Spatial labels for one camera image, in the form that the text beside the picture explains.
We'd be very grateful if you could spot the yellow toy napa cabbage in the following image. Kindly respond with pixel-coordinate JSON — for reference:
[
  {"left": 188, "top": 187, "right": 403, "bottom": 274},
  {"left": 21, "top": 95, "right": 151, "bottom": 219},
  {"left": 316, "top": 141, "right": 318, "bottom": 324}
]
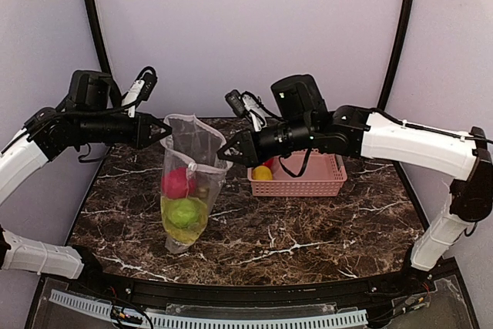
[{"left": 160, "top": 196, "right": 209, "bottom": 244}]

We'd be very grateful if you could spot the black frame post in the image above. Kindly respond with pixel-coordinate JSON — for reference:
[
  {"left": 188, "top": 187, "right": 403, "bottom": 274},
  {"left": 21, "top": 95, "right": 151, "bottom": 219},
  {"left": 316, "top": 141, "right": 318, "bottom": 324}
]
[
  {"left": 377, "top": 0, "right": 414, "bottom": 110},
  {"left": 84, "top": 0, "right": 112, "bottom": 74}
]

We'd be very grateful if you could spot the white slotted cable duct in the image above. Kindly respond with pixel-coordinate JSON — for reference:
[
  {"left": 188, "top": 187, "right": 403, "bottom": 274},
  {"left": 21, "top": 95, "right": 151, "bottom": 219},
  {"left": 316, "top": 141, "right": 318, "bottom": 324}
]
[{"left": 49, "top": 289, "right": 369, "bottom": 329}]

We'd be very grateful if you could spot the black curved front rail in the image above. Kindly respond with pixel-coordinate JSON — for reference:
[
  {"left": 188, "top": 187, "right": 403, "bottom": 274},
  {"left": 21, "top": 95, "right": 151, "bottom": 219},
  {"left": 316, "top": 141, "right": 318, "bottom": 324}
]
[{"left": 34, "top": 255, "right": 463, "bottom": 317}]

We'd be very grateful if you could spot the black right frame post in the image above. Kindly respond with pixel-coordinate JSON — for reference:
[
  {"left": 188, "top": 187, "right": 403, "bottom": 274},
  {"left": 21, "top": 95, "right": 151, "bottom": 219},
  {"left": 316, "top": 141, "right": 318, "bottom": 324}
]
[{"left": 377, "top": 0, "right": 414, "bottom": 110}]

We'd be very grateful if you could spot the pink perforated plastic basket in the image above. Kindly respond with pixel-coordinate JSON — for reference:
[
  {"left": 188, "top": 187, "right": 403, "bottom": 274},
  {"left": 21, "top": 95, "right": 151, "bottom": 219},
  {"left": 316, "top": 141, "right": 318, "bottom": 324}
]
[{"left": 247, "top": 150, "right": 347, "bottom": 197}]

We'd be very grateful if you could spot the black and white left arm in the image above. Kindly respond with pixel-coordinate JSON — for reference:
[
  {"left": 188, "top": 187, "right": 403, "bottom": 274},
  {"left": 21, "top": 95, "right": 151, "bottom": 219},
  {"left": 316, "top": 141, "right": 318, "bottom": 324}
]
[{"left": 1, "top": 66, "right": 172, "bottom": 280}]

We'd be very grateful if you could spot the red toy tomato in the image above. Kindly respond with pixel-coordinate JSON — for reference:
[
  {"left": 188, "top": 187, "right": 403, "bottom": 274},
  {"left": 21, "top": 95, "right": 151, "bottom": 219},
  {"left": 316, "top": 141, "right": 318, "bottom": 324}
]
[{"left": 161, "top": 167, "right": 196, "bottom": 200}]

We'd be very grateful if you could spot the green toy chayote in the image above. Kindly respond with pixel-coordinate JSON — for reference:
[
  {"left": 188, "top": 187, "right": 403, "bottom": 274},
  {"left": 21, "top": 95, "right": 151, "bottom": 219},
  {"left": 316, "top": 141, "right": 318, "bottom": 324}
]
[{"left": 167, "top": 199, "right": 200, "bottom": 229}]

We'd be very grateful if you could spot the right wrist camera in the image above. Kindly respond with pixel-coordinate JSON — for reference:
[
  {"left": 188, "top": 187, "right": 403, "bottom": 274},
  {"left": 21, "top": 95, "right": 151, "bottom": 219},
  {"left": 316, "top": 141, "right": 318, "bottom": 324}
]
[{"left": 225, "top": 89, "right": 280, "bottom": 132}]

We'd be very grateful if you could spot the clear zip top bag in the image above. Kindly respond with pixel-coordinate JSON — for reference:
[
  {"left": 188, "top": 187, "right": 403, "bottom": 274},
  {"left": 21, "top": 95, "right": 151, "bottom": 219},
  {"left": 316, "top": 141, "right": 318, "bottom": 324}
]
[{"left": 160, "top": 114, "right": 232, "bottom": 254}]

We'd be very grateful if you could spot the black left frame post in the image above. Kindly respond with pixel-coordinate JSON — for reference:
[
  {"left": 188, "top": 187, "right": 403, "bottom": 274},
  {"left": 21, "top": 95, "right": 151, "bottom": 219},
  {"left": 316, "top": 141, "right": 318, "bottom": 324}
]
[{"left": 84, "top": 0, "right": 112, "bottom": 74}]

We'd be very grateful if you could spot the red toy bell pepper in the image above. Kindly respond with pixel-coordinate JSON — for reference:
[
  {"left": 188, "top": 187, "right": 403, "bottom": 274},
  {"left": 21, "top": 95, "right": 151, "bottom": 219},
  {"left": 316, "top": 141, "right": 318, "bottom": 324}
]
[{"left": 263, "top": 158, "right": 274, "bottom": 168}]

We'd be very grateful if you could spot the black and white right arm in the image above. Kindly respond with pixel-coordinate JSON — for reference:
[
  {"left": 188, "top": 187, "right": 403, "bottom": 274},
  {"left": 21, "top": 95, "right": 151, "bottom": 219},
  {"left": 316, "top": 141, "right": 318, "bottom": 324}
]
[{"left": 217, "top": 74, "right": 492, "bottom": 271}]

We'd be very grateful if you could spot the yellow toy lemon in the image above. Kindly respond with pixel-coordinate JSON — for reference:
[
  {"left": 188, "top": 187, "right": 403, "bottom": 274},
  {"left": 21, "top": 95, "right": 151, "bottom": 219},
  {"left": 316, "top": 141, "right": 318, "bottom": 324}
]
[{"left": 252, "top": 165, "right": 273, "bottom": 181}]

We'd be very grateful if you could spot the purple toy eggplant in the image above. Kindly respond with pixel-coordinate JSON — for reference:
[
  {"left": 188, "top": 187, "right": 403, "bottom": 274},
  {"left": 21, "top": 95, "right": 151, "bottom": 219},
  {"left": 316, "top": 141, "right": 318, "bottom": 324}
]
[{"left": 196, "top": 186, "right": 210, "bottom": 198}]

